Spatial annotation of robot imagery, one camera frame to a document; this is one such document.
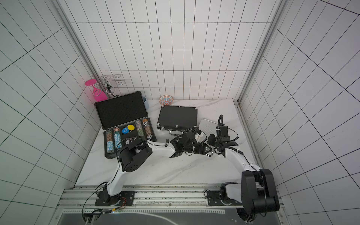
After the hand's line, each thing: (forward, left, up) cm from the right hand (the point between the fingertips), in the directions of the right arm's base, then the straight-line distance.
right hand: (211, 136), depth 91 cm
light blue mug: (+28, +52, +4) cm, 59 cm away
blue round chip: (+1, +59, 0) cm, 59 cm away
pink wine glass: (+13, +74, +21) cm, 78 cm away
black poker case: (+13, +24, -1) cm, 28 cm away
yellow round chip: (+5, +57, 0) cm, 57 cm away
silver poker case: (-4, +4, +17) cm, 18 cm away
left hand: (-10, +3, -2) cm, 11 cm away
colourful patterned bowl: (+35, +36, -3) cm, 50 cm away
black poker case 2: (+10, +63, +4) cm, 64 cm away
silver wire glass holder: (+23, +72, +18) cm, 78 cm away
